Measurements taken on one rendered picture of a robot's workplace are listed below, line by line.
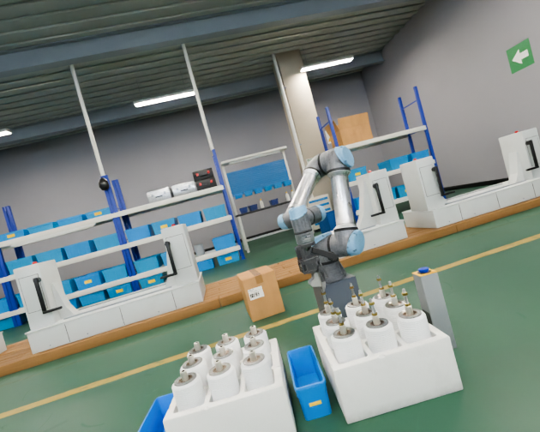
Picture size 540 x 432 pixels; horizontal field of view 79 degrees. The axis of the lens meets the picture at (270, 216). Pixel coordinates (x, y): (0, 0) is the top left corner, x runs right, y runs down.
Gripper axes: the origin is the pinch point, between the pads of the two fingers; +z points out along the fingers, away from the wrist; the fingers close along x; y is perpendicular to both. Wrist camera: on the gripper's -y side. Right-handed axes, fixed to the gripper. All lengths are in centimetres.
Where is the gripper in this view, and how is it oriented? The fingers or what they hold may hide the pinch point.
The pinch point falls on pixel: (324, 288)
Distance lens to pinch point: 139.5
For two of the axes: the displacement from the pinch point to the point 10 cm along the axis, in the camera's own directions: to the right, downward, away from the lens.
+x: 1.2, -0.1, -9.9
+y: -9.6, 2.7, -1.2
